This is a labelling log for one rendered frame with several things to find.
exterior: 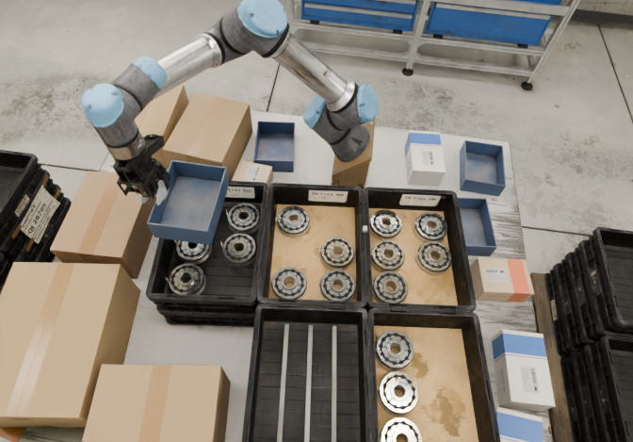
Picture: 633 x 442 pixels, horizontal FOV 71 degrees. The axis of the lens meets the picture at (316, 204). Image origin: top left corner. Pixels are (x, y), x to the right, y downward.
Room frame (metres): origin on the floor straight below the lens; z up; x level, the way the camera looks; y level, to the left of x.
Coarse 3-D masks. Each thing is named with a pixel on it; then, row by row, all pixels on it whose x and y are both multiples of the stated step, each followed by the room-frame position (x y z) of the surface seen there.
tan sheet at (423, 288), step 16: (368, 208) 0.81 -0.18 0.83; (384, 224) 0.76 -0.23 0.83; (400, 240) 0.70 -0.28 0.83; (416, 240) 0.70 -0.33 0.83; (432, 256) 0.65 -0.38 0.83; (400, 272) 0.59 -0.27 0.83; (416, 272) 0.59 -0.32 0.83; (448, 272) 0.60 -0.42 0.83; (416, 288) 0.54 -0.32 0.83; (432, 288) 0.54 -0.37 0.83; (448, 288) 0.55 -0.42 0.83; (448, 304) 0.50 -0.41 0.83
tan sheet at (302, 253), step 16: (304, 208) 0.80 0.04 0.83; (320, 208) 0.80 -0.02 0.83; (336, 208) 0.81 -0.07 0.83; (352, 208) 0.81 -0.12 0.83; (320, 224) 0.74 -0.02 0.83; (336, 224) 0.74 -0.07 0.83; (352, 224) 0.75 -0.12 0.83; (288, 240) 0.67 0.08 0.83; (304, 240) 0.68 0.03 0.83; (320, 240) 0.68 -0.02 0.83; (352, 240) 0.69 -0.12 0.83; (272, 256) 0.61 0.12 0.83; (288, 256) 0.62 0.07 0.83; (304, 256) 0.62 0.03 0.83; (272, 272) 0.56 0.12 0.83; (304, 272) 0.57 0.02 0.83; (320, 272) 0.57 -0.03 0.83; (352, 272) 0.58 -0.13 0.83
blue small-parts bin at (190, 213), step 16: (176, 160) 0.73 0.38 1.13; (176, 176) 0.72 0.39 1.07; (192, 176) 0.72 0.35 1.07; (208, 176) 0.72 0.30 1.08; (224, 176) 0.69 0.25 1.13; (176, 192) 0.67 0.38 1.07; (192, 192) 0.67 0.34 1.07; (208, 192) 0.68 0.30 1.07; (224, 192) 0.67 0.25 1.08; (160, 208) 0.59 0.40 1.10; (176, 208) 0.62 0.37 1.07; (192, 208) 0.62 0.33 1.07; (208, 208) 0.62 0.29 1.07; (160, 224) 0.53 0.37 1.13; (176, 224) 0.57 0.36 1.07; (192, 224) 0.57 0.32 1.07; (208, 224) 0.54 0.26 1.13; (192, 240) 0.52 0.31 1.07; (208, 240) 0.52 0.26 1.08
